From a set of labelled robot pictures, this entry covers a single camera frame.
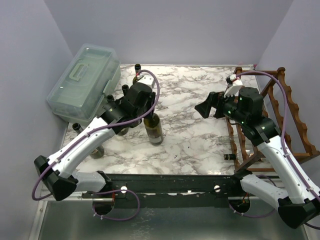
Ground brown wooden wine rack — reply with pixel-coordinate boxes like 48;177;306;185
226;67;320;173

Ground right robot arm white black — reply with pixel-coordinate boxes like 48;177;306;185
195;87;320;229

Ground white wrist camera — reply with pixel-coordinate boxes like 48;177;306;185
137;74;155;89
223;74;244;98

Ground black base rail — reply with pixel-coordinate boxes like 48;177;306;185
82;174;245;209

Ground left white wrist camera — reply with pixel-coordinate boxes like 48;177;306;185
137;74;155;89

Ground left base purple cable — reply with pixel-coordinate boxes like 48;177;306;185
92;188;142;221

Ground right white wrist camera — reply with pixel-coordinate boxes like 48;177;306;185
223;74;244;98

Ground green bottle white label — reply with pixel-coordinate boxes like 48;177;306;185
121;84;130;98

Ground green wine bottle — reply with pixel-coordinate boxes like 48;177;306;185
143;113;164;145
72;122;105;159
132;63;142;84

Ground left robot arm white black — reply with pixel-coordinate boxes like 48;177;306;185
34;82;160;201

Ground translucent plastic storage box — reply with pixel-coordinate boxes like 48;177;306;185
46;44;121;125

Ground dark green bottle middle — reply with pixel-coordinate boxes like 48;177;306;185
106;94;115;106

